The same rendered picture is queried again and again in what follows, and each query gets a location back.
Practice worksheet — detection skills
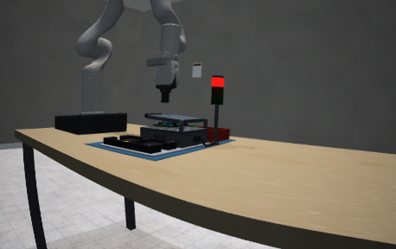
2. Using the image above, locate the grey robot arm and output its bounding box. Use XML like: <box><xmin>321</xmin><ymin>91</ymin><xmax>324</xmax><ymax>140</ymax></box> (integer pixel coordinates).
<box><xmin>75</xmin><ymin>0</ymin><xmax>186</xmax><ymax>115</ymax></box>

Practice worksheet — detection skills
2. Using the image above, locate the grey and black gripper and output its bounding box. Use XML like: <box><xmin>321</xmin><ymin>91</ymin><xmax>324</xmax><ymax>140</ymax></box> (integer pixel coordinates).
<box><xmin>155</xmin><ymin>60</ymin><xmax>180</xmax><ymax>103</ymax></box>

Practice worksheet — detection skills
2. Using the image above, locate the red bin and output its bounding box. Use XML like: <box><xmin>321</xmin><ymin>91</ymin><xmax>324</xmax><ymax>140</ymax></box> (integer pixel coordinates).
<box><xmin>197</xmin><ymin>126</ymin><xmax>230</xmax><ymax>143</ymax></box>

